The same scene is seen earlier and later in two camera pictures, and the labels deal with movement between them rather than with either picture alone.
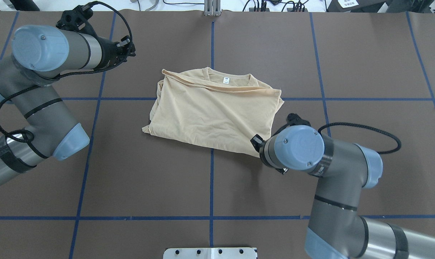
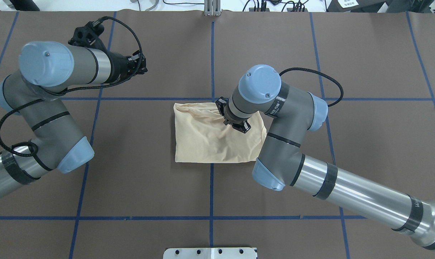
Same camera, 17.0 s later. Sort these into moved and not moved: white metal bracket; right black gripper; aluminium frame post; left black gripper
Moved: right black gripper; left black gripper
Not moved: aluminium frame post; white metal bracket
